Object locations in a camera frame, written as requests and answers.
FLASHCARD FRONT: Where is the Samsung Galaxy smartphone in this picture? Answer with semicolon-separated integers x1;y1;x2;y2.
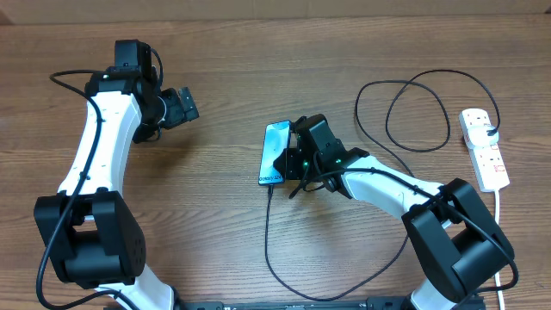
258;120;291;186

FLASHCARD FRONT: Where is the black USB charging cable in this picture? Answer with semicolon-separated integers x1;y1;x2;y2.
263;68;502;302

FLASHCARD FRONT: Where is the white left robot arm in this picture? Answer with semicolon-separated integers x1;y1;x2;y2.
34;64;199;309

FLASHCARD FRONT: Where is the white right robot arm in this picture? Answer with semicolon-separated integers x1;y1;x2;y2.
259;146;519;309

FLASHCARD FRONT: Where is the white charger plug adapter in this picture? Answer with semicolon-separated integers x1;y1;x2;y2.
464;125;499;150

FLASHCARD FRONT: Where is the white power strip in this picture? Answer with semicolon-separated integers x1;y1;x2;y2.
459;108;510;192

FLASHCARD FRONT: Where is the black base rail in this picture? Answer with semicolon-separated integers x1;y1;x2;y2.
176;296;414;310

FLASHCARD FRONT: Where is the white power strip cord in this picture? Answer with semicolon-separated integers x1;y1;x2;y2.
492;189;505;310

